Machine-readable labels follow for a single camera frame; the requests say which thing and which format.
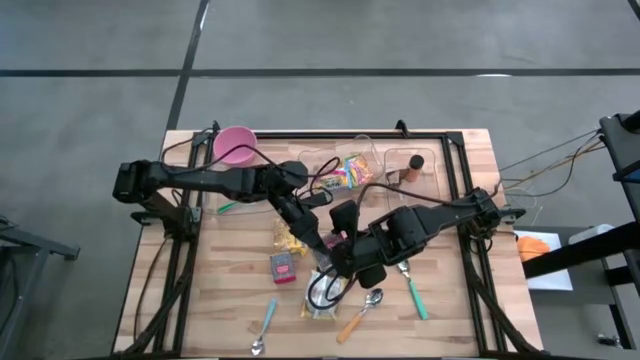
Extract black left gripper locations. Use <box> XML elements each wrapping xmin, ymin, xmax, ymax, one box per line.
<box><xmin>284</xmin><ymin>197</ymin><xmax>332</xmax><ymax>255</ymax></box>

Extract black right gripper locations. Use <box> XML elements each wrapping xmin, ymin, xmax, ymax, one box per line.
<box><xmin>330</xmin><ymin>199</ymin><xmax>389</xmax><ymax>290</ymax></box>

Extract yellow snack bag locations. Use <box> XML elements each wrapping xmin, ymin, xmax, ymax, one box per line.
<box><xmin>272</xmin><ymin>218</ymin><xmax>310</xmax><ymax>257</ymax></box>

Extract pink small box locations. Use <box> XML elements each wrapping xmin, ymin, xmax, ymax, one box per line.
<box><xmin>269</xmin><ymin>251</ymin><xmax>297</xmax><ymax>286</ymax></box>

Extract wooden handled spoon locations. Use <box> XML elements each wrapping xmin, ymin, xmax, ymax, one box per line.
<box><xmin>335</xmin><ymin>287</ymin><xmax>385</xmax><ymax>345</ymax></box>

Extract green edged colourful candy bag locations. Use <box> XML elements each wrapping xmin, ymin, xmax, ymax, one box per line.
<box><xmin>342</xmin><ymin>152</ymin><xmax>377</xmax><ymax>189</ymax></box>

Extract green handled spoon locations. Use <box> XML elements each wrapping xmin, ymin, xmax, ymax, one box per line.
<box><xmin>397</xmin><ymin>259</ymin><xmax>430</xmax><ymax>322</ymax></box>

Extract light blue handled spoon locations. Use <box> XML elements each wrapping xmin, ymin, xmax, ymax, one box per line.
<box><xmin>251</xmin><ymin>297</ymin><xmax>278</xmax><ymax>357</ymax></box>

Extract orange snack bag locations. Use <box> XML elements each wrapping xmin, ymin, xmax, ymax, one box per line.
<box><xmin>403</xmin><ymin>153</ymin><xmax>426</xmax><ymax>185</ymax></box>

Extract clear plastic bin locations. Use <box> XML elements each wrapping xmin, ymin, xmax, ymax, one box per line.
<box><xmin>202</xmin><ymin>164</ymin><xmax>303</xmax><ymax>217</ymax></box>
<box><xmin>382</xmin><ymin>146</ymin><xmax>443</xmax><ymax>202</ymax></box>
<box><xmin>298</xmin><ymin>133</ymin><xmax>384</xmax><ymax>194</ymax></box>

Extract pink plastic bowl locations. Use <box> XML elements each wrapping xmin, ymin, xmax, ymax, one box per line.
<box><xmin>213</xmin><ymin>125</ymin><xmax>259</xmax><ymax>166</ymax></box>

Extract orange object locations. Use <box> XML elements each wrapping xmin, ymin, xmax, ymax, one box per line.
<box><xmin>516</xmin><ymin>235</ymin><xmax>551</xmax><ymax>262</ymax></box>

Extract white paper sheet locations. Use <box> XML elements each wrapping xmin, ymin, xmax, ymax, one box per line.
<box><xmin>512</xmin><ymin>229</ymin><xmax>575</xmax><ymax>292</ymax></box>

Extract black equipment stand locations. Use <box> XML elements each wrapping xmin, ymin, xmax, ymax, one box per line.
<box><xmin>522</xmin><ymin>110</ymin><xmax>640</xmax><ymax>351</ymax></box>

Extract white plastic container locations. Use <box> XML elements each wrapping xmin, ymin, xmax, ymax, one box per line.
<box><xmin>568</xmin><ymin>223</ymin><xmax>615</xmax><ymax>246</ymax></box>

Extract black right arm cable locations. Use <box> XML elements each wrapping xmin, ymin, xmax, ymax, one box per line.
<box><xmin>305</xmin><ymin>180</ymin><xmax>504</xmax><ymax>312</ymax></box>

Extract black aluminium table frame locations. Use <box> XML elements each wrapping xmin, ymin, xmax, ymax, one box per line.
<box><xmin>119</xmin><ymin>130</ymin><xmax>539</xmax><ymax>357</ymax></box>

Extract brown cable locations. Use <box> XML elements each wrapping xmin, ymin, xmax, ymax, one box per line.
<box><xmin>132</xmin><ymin>234</ymin><xmax>172</xmax><ymax>342</ymax></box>

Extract loose thin wires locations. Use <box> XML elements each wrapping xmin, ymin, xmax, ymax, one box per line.
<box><xmin>497</xmin><ymin>128</ymin><xmax>604</xmax><ymax>200</ymax></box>

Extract grey metal table frame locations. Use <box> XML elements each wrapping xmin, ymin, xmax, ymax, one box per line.
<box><xmin>0</xmin><ymin>214</ymin><xmax>81</xmax><ymax>360</ymax></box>

